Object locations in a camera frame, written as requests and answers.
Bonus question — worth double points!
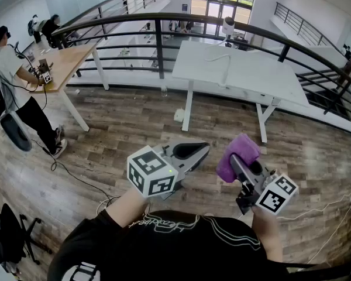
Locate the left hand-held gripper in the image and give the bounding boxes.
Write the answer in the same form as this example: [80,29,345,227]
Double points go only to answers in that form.
[127,141,211,200]

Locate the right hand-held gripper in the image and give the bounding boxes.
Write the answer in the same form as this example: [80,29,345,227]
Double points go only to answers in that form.
[229,153,299,216]

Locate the purple cloth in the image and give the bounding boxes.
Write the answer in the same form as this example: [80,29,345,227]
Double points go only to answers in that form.
[216,132,261,184]

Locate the white dome camera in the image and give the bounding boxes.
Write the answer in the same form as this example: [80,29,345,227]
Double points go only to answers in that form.
[222,16,236,37]

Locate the person's left forearm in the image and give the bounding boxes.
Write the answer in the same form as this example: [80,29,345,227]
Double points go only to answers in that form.
[106,185,150,228]

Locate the person's right forearm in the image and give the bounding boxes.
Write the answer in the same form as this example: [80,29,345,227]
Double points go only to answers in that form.
[251,205,284,263]

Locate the small white box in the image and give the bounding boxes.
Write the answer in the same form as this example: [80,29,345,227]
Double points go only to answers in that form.
[174,108,188,123]

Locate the black staircase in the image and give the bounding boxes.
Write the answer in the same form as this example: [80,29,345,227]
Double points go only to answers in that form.
[298,68,351,121]

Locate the person's black printed t-shirt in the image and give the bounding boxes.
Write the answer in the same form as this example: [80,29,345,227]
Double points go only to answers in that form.
[46,209,292,281]

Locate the black metal railing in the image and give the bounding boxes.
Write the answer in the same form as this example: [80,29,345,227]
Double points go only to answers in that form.
[60,0,170,40]
[51,12,351,128]
[274,1,347,57]

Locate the glass entrance doors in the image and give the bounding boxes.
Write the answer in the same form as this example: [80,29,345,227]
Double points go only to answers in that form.
[190,0,258,26]

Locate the wooden table with white legs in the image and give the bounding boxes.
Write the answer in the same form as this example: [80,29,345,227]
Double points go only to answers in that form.
[16,43,111,132]

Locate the grey chair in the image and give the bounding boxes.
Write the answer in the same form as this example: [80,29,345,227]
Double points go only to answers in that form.
[0,68,33,153]

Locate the black office chair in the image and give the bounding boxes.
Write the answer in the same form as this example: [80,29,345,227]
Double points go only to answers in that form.
[0,203,53,275]

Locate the black floor cable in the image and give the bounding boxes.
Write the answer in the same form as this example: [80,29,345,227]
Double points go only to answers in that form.
[31,139,121,205]

